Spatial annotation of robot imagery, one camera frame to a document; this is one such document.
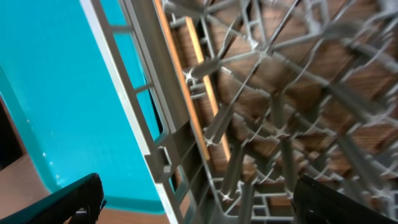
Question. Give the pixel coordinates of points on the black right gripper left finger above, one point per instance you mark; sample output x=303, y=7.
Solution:
x=79, y=202

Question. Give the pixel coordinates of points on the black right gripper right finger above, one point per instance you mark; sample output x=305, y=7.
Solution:
x=315, y=203

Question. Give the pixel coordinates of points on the wooden chopstick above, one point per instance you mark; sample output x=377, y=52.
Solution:
x=207, y=82
x=195, y=124

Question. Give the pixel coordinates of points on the grey dishwasher rack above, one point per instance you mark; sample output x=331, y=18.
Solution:
x=303, y=88

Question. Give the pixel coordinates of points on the teal plastic tray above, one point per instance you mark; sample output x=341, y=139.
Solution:
x=62, y=100

